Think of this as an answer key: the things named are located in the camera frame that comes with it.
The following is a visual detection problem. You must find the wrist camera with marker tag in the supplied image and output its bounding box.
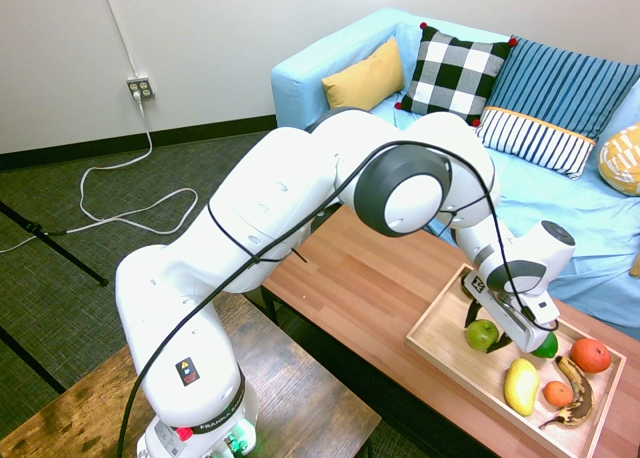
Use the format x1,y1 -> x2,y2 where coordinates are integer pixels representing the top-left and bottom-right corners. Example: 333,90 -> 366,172
461,271 -> 489,300

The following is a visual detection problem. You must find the wall power outlet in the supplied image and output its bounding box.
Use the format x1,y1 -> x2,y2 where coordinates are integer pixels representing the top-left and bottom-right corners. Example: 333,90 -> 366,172
126,76 -> 156,102

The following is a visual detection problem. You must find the green lime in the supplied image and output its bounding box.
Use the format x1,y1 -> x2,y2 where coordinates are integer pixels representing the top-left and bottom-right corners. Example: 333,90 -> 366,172
530,331 -> 560,360

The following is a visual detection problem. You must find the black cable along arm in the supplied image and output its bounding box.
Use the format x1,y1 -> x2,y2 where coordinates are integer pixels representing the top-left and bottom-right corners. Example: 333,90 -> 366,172
115,140 -> 560,458

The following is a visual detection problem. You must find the plain yellow pillow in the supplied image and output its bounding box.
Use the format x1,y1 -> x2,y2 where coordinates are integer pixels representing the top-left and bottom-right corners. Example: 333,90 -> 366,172
321,36 -> 407,113

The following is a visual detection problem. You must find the light blue sofa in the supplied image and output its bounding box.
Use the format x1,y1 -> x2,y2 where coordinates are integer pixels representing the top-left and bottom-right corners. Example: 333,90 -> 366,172
271,6 -> 640,342

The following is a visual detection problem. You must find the small orange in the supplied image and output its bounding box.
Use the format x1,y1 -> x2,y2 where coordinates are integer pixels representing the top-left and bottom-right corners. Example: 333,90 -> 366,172
543,380 -> 575,409

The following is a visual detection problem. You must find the yellow mango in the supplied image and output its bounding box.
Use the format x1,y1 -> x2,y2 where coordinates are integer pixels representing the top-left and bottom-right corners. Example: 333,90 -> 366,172
503,357 -> 542,418

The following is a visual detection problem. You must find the white power cable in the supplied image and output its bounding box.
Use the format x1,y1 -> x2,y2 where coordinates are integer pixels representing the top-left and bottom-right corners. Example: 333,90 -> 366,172
0,90 -> 200,255

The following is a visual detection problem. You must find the green apple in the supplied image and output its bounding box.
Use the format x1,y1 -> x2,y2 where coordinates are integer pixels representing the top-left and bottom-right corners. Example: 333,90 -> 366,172
465,319 -> 501,353

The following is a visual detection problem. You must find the red orange grapefruit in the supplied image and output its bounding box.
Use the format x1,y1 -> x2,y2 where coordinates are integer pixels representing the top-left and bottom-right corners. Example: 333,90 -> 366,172
569,337 -> 613,375

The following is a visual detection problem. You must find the reddish wooden coffee table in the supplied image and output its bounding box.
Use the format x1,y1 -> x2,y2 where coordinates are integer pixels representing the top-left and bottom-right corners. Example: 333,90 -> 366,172
260,205 -> 640,458

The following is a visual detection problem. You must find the yellow white patterned pillow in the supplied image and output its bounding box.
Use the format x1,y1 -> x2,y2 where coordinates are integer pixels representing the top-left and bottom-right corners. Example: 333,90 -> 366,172
597,122 -> 640,198

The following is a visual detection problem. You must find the overripe spotted banana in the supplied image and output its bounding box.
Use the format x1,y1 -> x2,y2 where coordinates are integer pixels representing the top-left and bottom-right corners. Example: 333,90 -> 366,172
538,355 -> 597,430

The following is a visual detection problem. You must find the black tripod leg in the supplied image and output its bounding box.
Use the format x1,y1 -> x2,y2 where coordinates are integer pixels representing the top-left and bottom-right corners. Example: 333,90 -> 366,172
0,200 -> 110,288
0,324 -> 68,396

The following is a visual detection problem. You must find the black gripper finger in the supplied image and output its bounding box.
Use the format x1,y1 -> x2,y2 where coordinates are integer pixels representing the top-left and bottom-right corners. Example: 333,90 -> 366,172
486,333 -> 514,356
463,299 -> 483,329

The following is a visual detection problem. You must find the white wall conduit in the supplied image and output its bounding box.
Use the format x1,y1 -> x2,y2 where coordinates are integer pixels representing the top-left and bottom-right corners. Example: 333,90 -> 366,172
96,0 -> 140,79

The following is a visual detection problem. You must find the light wooden tray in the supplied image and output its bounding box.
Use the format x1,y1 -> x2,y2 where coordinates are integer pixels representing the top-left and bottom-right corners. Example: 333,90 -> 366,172
404,262 -> 628,458

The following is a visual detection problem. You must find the dark wooden robot stand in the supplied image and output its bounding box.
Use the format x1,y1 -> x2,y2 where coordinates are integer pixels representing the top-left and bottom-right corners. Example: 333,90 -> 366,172
0,292 -> 383,458

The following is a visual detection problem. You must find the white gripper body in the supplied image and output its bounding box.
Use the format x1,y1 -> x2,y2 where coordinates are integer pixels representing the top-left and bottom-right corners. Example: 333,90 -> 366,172
479,290 -> 560,354

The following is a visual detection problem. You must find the navy white striped pillow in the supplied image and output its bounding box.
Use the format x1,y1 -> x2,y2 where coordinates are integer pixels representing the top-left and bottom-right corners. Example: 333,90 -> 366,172
474,106 -> 598,181

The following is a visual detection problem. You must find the black white checkered pillow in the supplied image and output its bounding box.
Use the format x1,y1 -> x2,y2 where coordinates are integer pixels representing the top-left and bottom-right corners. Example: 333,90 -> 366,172
394,21 -> 519,129

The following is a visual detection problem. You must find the blue striped pillow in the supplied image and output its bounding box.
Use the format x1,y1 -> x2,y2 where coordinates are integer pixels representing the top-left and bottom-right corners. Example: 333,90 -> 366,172
485,36 -> 640,142

